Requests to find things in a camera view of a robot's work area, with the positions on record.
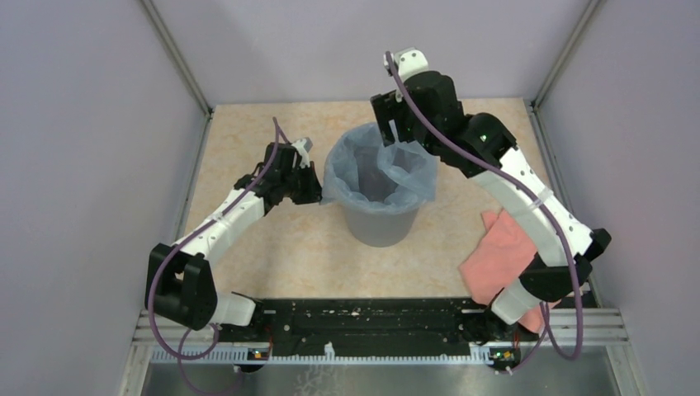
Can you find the left aluminium frame post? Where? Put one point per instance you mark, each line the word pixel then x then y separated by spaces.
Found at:
pixel 175 55

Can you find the blue plastic trash bag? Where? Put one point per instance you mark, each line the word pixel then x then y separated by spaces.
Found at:
pixel 361 173

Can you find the aluminium frame post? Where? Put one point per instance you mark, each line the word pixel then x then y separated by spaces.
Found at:
pixel 586 19
pixel 175 55

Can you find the grey slotted cable duct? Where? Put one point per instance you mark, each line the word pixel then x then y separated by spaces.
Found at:
pixel 244 355

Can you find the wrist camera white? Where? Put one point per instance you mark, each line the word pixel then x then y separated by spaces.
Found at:
pixel 303 147
pixel 407 63

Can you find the right aluminium frame post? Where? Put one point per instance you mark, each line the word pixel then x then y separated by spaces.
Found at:
pixel 586 19

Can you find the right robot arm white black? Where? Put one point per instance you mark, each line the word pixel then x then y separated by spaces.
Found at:
pixel 486 152

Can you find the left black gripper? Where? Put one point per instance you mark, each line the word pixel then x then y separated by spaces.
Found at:
pixel 314 190

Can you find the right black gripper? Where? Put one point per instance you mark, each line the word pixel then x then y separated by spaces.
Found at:
pixel 388 107

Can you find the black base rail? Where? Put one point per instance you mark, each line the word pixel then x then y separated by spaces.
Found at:
pixel 404 327

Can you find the pink cloth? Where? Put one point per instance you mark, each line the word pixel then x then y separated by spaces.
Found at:
pixel 499 258

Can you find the grey plastic trash bin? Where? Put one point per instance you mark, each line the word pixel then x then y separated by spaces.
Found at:
pixel 379 230

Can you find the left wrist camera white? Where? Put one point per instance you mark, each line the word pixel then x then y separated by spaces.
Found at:
pixel 303 147

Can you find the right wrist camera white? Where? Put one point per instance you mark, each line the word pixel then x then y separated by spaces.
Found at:
pixel 407 63

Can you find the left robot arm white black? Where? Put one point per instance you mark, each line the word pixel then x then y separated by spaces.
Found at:
pixel 180 284

